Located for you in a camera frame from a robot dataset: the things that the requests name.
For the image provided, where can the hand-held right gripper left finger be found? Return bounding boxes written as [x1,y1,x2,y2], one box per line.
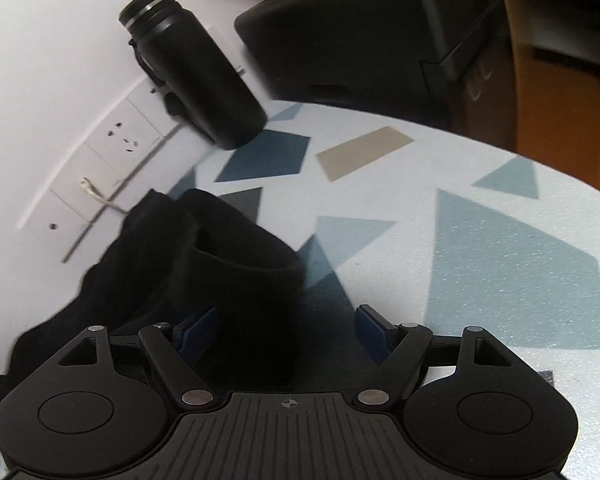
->
[59,306,218,407]

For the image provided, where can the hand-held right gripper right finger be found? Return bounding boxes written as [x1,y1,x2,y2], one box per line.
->
[354,304,517,407]

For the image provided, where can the black garment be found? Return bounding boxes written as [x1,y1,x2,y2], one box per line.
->
[0,188,309,403]

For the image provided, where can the black insulated bottle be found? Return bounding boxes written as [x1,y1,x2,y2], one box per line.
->
[118,0,269,151]

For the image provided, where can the wooden furniture panel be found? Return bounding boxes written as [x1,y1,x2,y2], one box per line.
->
[492,0,600,196]

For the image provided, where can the black hard case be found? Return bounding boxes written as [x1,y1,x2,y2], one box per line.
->
[233,0,520,147]

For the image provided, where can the thin grey cable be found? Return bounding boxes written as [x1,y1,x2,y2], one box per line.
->
[61,127,181,264]

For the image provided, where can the white wall socket panel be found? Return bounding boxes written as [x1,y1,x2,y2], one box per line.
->
[19,25,253,264]

